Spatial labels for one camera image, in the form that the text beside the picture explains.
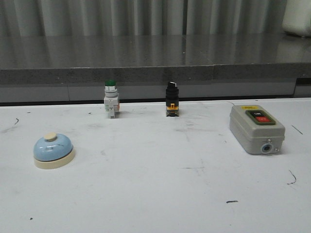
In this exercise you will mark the blue and cream desk bell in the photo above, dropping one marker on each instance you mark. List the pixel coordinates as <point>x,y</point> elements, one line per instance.
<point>52,151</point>

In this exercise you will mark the grey stone counter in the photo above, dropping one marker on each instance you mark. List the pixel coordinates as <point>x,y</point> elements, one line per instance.
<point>205,67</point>

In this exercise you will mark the white appliance on counter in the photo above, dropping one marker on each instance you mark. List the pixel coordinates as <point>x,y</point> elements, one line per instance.
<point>297,18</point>

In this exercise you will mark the black selector switch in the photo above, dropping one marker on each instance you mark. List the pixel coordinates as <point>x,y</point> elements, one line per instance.
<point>172,100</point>

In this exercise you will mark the green pushbutton switch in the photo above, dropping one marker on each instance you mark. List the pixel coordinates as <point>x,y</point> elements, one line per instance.
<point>111,99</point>

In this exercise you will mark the grey on-off switch box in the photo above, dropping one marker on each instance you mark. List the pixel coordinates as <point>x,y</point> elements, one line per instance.
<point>257,131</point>

